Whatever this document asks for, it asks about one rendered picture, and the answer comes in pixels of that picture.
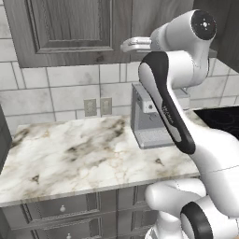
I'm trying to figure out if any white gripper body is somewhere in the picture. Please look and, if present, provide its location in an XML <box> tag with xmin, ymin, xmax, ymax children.
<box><xmin>119</xmin><ymin>35</ymin><xmax>153</xmax><ymax>54</ymax></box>

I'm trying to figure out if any grey wooden cabinet door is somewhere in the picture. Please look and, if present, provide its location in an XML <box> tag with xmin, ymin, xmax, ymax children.
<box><xmin>130</xmin><ymin>0</ymin><xmax>195</xmax><ymax>63</ymax></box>
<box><xmin>3</xmin><ymin>0</ymin><xmax>133</xmax><ymax>69</ymax></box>

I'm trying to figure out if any dark grey tall cabinet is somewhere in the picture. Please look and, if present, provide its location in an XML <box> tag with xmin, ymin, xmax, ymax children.
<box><xmin>0</xmin><ymin>104</ymin><xmax>13</xmax><ymax>176</ymax></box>

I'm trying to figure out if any grey coffee machine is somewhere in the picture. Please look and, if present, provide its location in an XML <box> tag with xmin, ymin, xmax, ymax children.
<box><xmin>130</xmin><ymin>81</ymin><xmax>191</xmax><ymax>150</ymax></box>

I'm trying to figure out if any black hob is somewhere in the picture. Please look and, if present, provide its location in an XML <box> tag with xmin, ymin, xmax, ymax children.
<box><xmin>192</xmin><ymin>105</ymin><xmax>239</xmax><ymax>141</ymax></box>

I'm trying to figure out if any grey drawer front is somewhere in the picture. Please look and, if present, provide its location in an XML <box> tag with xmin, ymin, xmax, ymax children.
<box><xmin>8</xmin><ymin>213</ymin><xmax>119</xmax><ymax>239</ymax></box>
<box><xmin>117</xmin><ymin>184</ymin><xmax>149</xmax><ymax>212</ymax></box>
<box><xmin>2</xmin><ymin>190</ymin><xmax>118</xmax><ymax>231</ymax></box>
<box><xmin>117</xmin><ymin>206</ymin><xmax>160</xmax><ymax>239</ymax></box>

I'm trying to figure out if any grey wall socket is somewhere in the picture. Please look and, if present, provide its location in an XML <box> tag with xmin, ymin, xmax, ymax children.
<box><xmin>100</xmin><ymin>97</ymin><xmax>113</xmax><ymax>117</ymax></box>
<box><xmin>83</xmin><ymin>98</ymin><xmax>98</xmax><ymax>118</ymax></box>

